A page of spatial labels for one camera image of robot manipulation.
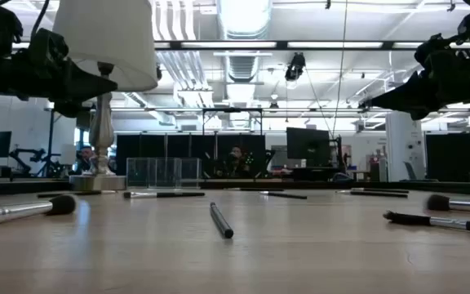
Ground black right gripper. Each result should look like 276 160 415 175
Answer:
366 44 470 122

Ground large makeup brush silver handle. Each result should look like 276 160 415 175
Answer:
425 194 470 215
0 194 78 229

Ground white pillar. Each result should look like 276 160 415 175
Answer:
385 112 427 182

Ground person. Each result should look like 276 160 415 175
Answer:
74 145 96 176
217 145 253 180

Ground black partition panels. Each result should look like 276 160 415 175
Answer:
425 132 470 184
115 133 267 180

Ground table lamp white shade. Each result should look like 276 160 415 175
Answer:
52 0 159 192

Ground clear acrylic organizer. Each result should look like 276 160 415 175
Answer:
126 157 202 189

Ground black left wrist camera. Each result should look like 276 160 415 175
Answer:
29 28 69 79

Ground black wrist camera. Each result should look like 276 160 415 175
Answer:
29 28 69 79
413 33 460 58

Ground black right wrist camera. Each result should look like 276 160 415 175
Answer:
413 33 460 58

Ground black table frame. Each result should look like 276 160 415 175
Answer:
0 178 470 198

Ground flat makeup brush black handle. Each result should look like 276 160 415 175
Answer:
383 209 470 236

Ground black ceiling camera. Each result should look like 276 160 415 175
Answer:
284 51 307 82

